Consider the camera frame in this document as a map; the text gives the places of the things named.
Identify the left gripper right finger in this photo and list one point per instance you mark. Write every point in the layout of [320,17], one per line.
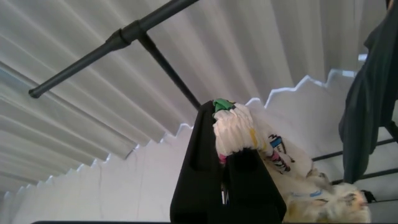
[252,189]

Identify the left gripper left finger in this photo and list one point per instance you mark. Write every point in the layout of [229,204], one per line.
[196,180]

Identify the cream printed garment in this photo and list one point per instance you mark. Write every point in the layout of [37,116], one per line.
[236,130]

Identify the dark grey shirt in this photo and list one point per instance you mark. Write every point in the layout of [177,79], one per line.
[367,109]

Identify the black clothes rack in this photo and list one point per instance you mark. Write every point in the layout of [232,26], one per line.
[124,35]

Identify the white curtain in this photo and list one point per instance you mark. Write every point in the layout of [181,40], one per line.
[217,46]

